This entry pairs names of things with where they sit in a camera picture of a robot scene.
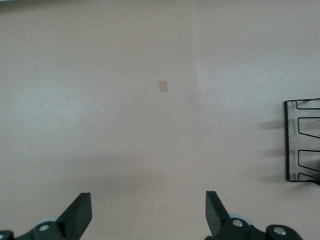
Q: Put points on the brown tape patch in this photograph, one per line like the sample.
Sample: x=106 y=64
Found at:
x=163 y=86

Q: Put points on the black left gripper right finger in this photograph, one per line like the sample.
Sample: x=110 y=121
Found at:
x=217 y=220

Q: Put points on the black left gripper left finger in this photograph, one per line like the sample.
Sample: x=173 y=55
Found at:
x=75 y=220

